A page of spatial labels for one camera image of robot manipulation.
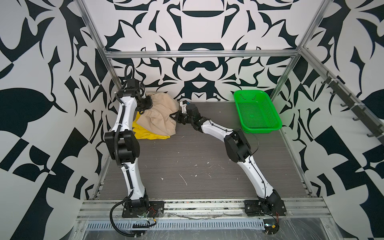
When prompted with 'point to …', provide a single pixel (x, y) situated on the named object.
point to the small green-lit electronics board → (271, 226)
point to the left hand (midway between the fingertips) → (149, 102)
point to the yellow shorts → (141, 133)
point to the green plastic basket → (257, 112)
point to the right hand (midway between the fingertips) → (169, 114)
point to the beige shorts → (157, 118)
